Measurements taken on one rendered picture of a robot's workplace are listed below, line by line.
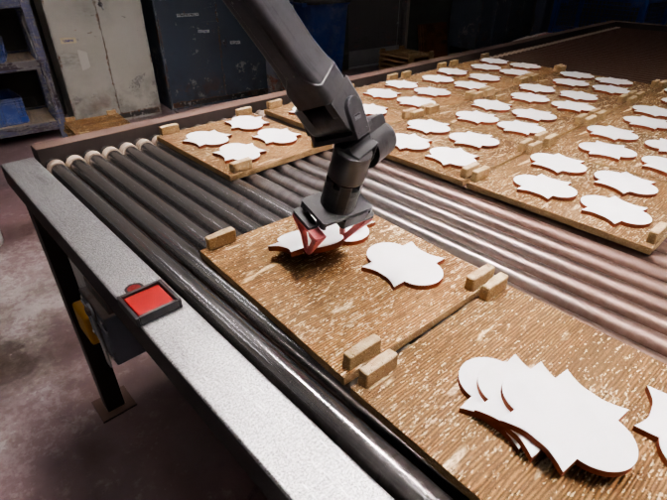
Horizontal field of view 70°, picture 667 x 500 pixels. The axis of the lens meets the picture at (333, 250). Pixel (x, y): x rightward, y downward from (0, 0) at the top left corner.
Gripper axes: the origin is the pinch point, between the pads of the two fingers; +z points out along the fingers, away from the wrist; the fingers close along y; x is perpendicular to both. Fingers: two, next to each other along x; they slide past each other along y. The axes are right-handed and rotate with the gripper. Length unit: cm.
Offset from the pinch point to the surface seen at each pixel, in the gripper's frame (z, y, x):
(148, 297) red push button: 9.4, 27.8, -9.1
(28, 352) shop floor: 138, 50, -96
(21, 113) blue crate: 210, -5, -382
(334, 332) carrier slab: -0.1, 9.9, 15.6
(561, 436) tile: -13.0, 3.3, 43.5
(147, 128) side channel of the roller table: 34, -3, -87
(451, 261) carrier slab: -0.1, -18.2, 14.0
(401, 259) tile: 0.7, -10.6, 9.0
